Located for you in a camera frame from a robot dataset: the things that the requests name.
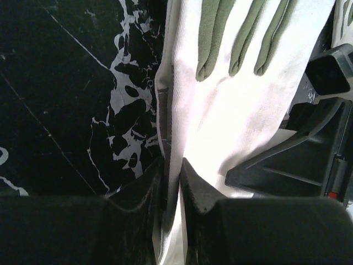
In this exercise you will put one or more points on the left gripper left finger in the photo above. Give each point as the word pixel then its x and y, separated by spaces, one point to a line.
pixel 83 230

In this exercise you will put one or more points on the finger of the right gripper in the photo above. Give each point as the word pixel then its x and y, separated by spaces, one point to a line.
pixel 331 71
pixel 315 161

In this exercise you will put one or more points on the white grey-palm glove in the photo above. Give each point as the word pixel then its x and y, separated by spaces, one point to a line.
pixel 342 23

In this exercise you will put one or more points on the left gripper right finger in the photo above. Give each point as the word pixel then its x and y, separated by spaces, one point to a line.
pixel 223 230

